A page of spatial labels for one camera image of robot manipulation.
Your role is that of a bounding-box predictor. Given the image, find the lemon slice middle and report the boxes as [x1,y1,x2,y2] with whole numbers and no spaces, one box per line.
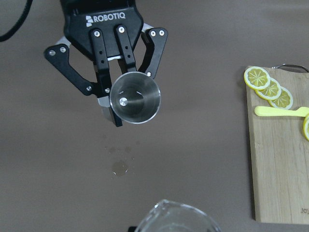
[255,77,281,100]

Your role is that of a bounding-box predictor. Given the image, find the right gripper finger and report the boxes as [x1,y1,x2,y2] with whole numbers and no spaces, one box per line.
[127,226,137,232]

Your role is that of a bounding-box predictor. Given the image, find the bamboo cutting board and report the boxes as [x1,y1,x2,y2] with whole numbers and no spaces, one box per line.
[245,64,309,224]

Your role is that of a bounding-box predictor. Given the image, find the lemon slice pair top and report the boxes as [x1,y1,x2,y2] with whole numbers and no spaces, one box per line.
[302,114,309,141]

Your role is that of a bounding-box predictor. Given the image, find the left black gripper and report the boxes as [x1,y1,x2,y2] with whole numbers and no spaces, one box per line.
[44,0,168,127]

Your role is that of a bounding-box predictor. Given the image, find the clear glass pitcher cup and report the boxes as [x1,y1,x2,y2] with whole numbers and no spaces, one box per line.
[134,199,221,232]

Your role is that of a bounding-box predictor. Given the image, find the yellow plastic knife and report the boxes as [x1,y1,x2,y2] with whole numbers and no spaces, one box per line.
[254,106,309,117]

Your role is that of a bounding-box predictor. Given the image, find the lemon slice inner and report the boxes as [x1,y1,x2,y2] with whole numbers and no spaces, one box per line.
[268,87,294,110]

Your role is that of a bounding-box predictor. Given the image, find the steel jigger measuring cup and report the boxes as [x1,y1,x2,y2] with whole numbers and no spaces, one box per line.
[109,72,161,124]

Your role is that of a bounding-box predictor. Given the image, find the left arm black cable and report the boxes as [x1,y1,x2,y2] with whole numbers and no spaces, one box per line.
[0,0,33,42]

